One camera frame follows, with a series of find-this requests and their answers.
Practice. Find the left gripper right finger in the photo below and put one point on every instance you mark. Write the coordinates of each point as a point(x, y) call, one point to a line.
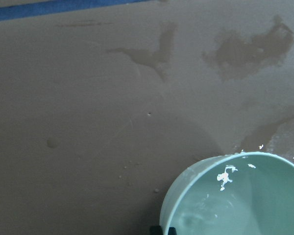
point(172, 231)

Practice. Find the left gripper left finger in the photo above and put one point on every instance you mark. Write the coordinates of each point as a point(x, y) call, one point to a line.
point(155, 230)

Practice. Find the mint green ceramic bowl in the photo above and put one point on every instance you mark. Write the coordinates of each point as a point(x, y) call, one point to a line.
point(251, 193)

